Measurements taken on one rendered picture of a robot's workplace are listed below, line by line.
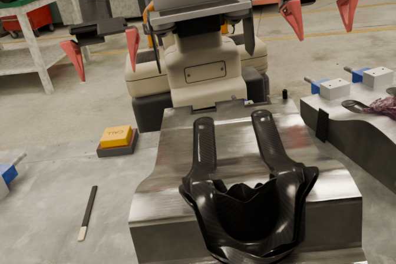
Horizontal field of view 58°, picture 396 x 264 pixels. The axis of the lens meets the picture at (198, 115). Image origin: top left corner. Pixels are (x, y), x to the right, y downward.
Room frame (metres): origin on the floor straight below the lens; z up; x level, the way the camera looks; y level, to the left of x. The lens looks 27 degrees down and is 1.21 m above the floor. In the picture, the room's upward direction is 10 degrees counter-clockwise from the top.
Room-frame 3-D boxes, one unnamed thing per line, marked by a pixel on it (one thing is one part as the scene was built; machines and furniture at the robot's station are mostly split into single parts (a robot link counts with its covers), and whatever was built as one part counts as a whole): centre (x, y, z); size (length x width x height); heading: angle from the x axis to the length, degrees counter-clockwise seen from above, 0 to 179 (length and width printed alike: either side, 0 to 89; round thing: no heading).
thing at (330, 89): (0.73, -0.29, 0.86); 0.13 x 0.05 x 0.05; 12
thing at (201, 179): (0.44, -0.05, 0.92); 0.35 x 0.16 x 0.09; 175
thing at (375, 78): (0.75, -0.39, 0.86); 0.13 x 0.05 x 0.05; 12
